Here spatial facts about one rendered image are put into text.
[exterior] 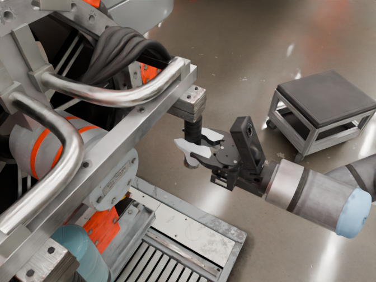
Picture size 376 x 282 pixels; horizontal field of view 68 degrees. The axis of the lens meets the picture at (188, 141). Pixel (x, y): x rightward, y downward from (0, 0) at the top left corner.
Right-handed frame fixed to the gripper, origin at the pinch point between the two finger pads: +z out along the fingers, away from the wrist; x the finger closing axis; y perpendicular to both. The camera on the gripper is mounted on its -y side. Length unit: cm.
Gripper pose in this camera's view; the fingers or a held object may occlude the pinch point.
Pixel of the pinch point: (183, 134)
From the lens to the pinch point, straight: 59.7
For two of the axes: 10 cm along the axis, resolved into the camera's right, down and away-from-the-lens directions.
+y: 0.0, 6.7, 7.4
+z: -8.7, -3.7, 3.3
